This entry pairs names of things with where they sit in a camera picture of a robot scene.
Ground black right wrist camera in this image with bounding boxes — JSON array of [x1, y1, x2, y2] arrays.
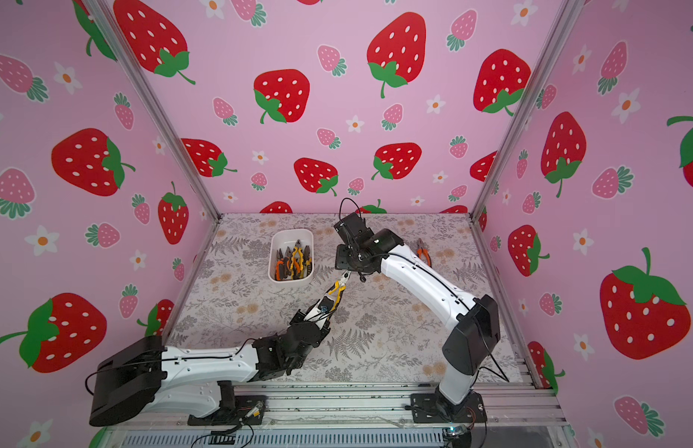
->
[[333, 212, 374, 246]]

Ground orange handled pliers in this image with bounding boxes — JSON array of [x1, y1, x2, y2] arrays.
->
[[416, 238, 432, 267]]

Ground white plastic storage box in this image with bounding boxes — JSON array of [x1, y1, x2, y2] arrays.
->
[[268, 229, 314, 287]]

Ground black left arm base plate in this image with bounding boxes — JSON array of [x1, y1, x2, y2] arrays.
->
[[188, 395, 267, 427]]

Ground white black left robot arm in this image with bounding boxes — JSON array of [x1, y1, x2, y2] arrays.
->
[[89, 305, 333, 427]]

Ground yellow black handled pliers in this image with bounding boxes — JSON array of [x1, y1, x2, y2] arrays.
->
[[322, 271, 351, 313]]

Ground orange black pliers in box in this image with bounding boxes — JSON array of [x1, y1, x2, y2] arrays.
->
[[275, 249, 290, 281]]

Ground floral patterned table mat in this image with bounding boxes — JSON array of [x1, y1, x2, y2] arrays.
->
[[149, 212, 527, 386]]

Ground yellow handled pliers in box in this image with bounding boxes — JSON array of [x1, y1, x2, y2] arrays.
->
[[288, 240, 312, 280]]

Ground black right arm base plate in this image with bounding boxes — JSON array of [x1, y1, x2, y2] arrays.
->
[[405, 391, 487, 425]]

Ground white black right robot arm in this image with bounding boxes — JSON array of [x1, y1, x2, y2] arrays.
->
[[335, 226, 500, 422]]

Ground aluminium rail frame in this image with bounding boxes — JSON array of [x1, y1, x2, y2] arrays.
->
[[92, 382, 577, 447]]

